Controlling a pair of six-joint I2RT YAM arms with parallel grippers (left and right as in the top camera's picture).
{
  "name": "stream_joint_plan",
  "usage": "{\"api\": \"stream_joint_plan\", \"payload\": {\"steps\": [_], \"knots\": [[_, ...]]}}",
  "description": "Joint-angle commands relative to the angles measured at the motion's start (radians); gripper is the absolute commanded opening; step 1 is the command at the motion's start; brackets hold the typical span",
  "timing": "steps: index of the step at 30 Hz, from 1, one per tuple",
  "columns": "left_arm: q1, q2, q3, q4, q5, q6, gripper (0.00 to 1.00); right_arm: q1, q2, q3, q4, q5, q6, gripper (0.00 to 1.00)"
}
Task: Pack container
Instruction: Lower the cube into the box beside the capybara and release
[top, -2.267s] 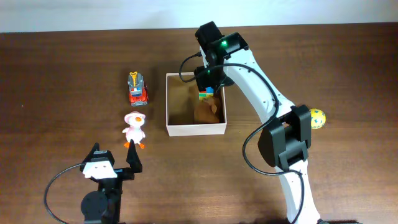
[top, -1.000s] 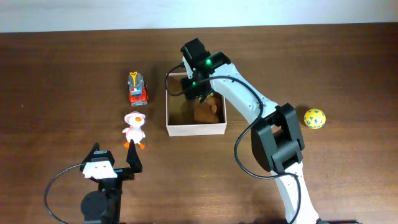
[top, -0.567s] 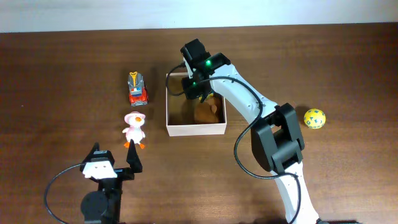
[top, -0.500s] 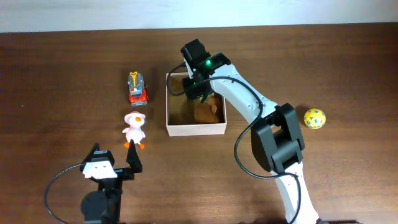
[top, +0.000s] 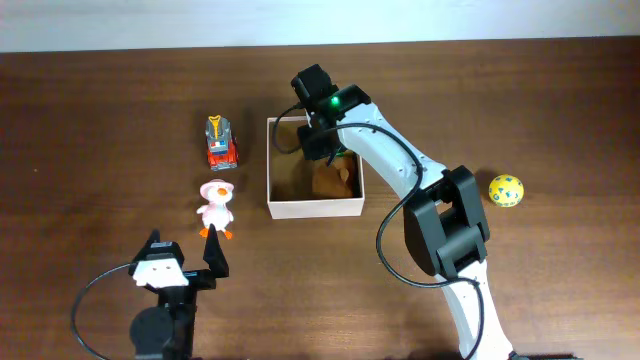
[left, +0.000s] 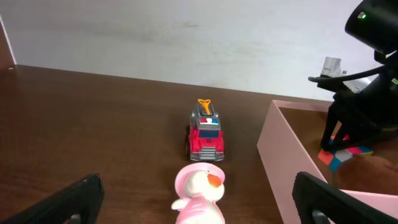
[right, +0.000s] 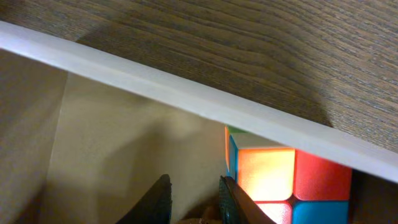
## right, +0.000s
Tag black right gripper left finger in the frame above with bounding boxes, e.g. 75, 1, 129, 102
116, 174, 172, 224

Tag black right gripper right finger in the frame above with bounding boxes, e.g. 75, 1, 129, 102
219, 176, 275, 224

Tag white cardboard box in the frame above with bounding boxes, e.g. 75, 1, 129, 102
1, 22, 397, 223

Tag multicolour puzzle cube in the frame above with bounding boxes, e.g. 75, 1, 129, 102
224, 126, 352, 224

